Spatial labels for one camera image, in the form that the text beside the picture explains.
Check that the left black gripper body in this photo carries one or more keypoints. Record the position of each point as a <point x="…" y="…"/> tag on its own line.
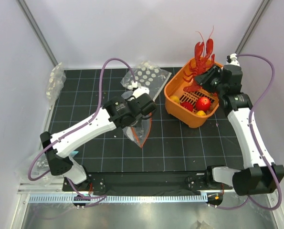
<point x="128" y="101"/>

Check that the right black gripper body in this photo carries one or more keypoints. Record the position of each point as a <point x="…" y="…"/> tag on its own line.
<point x="211" y="82"/>

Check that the orange zip top bag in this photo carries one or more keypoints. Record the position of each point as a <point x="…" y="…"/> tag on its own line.
<point x="140" y="131"/>

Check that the red toy lobster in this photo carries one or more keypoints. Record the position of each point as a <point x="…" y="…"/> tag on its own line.
<point x="204" y="58"/>

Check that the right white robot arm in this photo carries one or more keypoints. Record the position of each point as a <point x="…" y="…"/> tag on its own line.
<point x="261" y="175"/>

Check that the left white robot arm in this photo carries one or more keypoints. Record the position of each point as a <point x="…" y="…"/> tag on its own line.
<point x="116" y="113"/>

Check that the white dotted zip bag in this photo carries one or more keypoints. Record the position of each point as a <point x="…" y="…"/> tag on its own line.
<point x="147" y="75"/>

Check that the blue zip clear bag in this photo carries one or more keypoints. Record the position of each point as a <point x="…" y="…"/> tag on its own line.
<point x="41" y="166"/>

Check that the yellow toy fruit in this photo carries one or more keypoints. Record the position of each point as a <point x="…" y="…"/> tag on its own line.
<point x="200" y="113"/>
<point x="175" y="99"/>

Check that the red toy apple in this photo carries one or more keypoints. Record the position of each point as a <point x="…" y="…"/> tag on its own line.
<point x="203" y="104"/>

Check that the small red toy fruit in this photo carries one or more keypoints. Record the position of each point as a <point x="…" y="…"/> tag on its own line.
<point x="187" y="106"/>

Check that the orange plastic basket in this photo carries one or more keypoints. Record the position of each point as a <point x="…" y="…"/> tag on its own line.
<point x="175" y="87"/>

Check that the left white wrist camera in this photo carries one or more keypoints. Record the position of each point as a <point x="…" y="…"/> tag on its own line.
<point x="140" y="91"/>

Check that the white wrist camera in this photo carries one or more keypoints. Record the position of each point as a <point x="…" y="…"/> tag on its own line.
<point x="140" y="91"/>
<point x="232" y="59"/>

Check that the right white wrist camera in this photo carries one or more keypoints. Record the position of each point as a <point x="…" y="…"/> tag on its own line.
<point x="232" y="59"/>

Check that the clear bag at wall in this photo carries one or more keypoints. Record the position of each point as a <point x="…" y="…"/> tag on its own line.
<point x="55" y="84"/>

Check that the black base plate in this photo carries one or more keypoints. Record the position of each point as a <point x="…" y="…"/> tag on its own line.
<point x="175" y="183"/>

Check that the slotted cable duct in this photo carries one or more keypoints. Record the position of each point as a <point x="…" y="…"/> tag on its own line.
<point x="73" y="198"/>

